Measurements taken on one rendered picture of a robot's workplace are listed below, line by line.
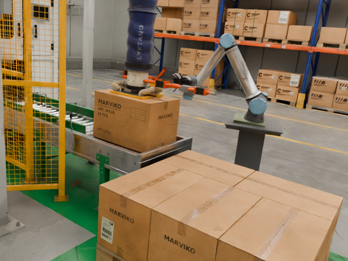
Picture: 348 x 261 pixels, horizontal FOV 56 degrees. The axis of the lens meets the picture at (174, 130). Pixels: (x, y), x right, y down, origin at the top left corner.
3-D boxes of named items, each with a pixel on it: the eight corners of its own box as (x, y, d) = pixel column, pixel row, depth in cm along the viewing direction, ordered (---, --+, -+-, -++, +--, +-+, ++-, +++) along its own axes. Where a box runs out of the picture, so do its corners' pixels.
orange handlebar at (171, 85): (110, 76, 281) (111, 72, 280) (133, 75, 306) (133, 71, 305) (206, 95, 235) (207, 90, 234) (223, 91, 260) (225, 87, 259)
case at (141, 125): (92, 136, 283) (94, 90, 272) (124, 128, 315) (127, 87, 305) (146, 155, 251) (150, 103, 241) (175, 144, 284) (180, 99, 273)
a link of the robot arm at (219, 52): (228, 30, 293) (185, 90, 318) (227, 30, 282) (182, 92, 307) (238, 38, 293) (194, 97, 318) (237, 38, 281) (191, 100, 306)
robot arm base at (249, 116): (245, 115, 318) (247, 105, 315) (264, 119, 313) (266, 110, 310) (242, 119, 301) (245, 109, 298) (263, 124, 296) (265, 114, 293)
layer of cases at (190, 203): (96, 243, 206) (99, 184, 195) (183, 192, 286) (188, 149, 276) (286, 356, 142) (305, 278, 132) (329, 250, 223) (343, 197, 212)
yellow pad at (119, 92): (109, 92, 269) (109, 86, 268) (117, 91, 278) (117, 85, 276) (142, 100, 253) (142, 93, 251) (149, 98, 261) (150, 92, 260)
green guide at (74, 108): (26, 98, 404) (26, 90, 402) (33, 97, 413) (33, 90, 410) (120, 127, 319) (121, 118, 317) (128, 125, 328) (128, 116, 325)
